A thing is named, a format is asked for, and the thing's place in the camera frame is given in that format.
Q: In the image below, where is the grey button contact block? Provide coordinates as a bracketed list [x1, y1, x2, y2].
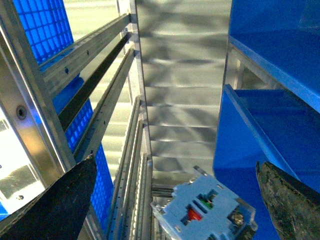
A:
[151, 165, 258, 240]

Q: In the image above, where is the blue bin with buttons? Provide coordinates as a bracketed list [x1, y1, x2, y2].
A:
[213, 0, 320, 240]

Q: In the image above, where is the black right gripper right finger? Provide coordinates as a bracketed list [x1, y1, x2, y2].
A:
[255, 161, 320, 240]

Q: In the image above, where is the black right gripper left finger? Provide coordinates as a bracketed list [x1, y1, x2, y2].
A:
[0, 155, 97, 240]

